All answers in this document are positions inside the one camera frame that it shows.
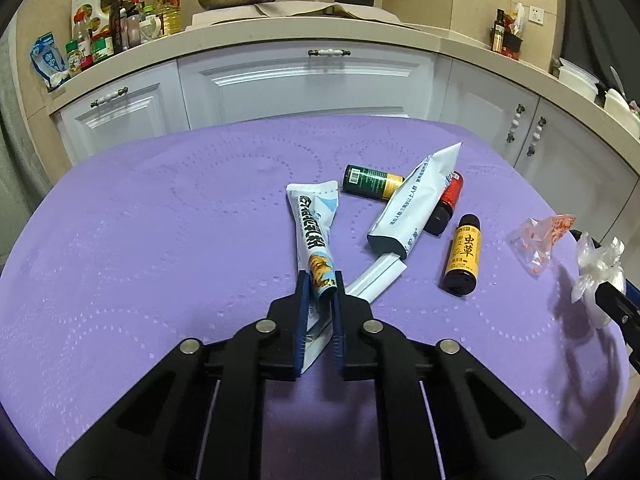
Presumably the dark bottle red label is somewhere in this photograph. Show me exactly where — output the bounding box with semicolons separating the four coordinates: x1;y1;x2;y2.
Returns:
424;170;465;236

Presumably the dark olive oil bottle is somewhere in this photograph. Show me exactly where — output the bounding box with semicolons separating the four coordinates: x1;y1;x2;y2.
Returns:
491;8;505;53

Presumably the purple tablecloth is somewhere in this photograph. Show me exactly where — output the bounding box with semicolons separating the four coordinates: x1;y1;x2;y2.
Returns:
0;114;631;480

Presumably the black curtain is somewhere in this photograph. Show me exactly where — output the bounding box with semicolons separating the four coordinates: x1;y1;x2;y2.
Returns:
555;0;640;96

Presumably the dark bottle green label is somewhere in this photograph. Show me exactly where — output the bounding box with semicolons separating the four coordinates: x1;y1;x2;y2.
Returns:
342;164;405;203

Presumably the dark bottle yellow label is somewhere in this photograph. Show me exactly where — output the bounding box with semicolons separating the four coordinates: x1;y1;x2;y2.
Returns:
440;214;482;297

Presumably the wide white cabinet door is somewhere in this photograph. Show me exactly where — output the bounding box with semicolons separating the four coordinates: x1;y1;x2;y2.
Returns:
177;50;441;133

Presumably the large white tube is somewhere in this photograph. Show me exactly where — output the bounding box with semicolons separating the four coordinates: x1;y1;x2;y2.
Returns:
366;142;462;261

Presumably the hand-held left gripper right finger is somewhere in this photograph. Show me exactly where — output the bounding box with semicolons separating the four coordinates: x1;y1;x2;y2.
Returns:
332;270;587;480

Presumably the red box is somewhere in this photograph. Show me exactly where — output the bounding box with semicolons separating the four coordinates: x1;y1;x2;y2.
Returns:
501;32;523;61

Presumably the yellow cooking oil bottle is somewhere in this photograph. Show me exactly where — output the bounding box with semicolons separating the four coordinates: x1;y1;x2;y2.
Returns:
155;0;182;36

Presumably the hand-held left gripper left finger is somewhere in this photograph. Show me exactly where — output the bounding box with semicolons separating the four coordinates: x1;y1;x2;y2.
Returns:
55;270;311;480

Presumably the group of condiment bottles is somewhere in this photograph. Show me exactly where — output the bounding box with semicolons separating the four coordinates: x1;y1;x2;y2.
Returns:
67;0;161;73

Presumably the clear orange printed wrapper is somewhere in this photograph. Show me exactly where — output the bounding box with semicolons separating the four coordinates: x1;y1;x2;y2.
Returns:
507;214;577;277

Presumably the clear plastic bag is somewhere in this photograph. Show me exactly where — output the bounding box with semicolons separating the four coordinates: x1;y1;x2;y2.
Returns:
571;236;627;329

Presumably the blue and white packet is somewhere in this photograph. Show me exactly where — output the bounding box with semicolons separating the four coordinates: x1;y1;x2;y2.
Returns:
31;32;70;88

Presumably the white tube orange print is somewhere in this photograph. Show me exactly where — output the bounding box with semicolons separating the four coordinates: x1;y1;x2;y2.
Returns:
286;180;342;376

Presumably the beige kitchen countertop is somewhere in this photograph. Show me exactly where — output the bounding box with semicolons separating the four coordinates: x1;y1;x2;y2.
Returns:
47;15;640;161

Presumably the grey cloth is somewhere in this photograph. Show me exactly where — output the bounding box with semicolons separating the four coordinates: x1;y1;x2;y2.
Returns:
0;35;66;281

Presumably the white container with lid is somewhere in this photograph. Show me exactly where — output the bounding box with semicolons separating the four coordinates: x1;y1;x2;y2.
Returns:
557;57;598;101

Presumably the white plastic strip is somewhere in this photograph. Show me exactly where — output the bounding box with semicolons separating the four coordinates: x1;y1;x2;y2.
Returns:
345;252;407;303

